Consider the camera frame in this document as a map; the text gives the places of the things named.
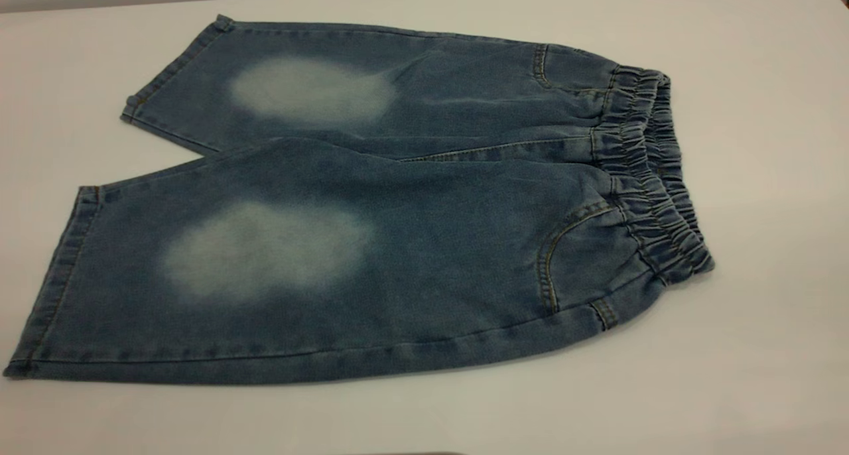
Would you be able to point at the blue denim jeans with faded knees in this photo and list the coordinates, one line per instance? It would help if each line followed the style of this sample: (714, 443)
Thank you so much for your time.
(464, 243)

